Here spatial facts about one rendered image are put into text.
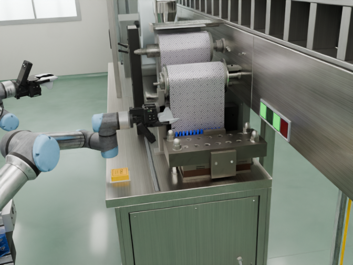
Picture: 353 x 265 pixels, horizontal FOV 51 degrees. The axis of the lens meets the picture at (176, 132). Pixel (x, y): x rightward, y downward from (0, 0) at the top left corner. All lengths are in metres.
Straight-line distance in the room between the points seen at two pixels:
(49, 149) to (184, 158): 0.51
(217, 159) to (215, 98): 0.29
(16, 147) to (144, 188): 0.50
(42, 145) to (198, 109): 0.68
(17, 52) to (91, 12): 1.51
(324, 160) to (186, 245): 0.76
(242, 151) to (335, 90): 0.60
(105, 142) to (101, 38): 5.61
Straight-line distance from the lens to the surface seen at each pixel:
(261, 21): 1.52
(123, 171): 1.55
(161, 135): 1.69
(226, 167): 1.48
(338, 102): 0.99
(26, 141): 1.28
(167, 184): 1.48
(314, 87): 1.08
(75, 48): 7.16
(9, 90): 1.83
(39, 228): 2.97
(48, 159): 1.27
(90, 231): 2.82
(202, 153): 1.45
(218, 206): 1.52
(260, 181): 1.52
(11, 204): 1.79
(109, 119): 1.53
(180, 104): 1.57
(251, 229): 1.64
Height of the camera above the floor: 1.65
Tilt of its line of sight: 23 degrees down
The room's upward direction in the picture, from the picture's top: 3 degrees counter-clockwise
